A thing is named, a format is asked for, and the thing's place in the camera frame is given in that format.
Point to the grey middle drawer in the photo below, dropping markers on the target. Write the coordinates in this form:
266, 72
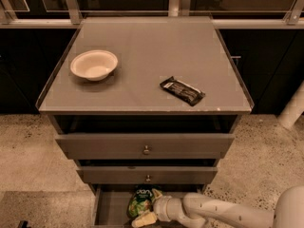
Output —
134, 172

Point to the green rice chip bag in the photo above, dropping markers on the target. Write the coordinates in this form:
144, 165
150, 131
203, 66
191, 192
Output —
142, 200

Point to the dark object floor corner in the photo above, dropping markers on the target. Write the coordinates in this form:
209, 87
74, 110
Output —
22, 224

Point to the white paper bowl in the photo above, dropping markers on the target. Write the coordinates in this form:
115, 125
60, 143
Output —
94, 65

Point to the top drawer metal knob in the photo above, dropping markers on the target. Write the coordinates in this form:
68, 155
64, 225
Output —
146, 150

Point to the grey drawer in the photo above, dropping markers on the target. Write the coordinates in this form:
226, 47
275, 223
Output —
134, 172
124, 137
110, 208

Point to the metal railing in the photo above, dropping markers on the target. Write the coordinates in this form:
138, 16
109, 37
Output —
224, 14

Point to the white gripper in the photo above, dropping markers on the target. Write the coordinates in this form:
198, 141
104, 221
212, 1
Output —
161, 203

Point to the grey bottom drawer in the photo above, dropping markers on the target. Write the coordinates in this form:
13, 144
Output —
110, 208

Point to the grey drawer cabinet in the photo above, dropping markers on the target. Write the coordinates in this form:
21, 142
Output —
149, 51

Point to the grey top drawer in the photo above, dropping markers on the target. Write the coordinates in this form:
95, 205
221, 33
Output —
124, 137

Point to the black snack bar wrapper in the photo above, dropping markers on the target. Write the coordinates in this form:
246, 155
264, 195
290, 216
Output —
183, 91

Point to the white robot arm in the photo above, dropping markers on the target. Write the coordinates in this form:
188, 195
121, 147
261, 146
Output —
194, 208

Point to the white pillar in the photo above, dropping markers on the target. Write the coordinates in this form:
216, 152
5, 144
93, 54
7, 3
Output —
293, 109

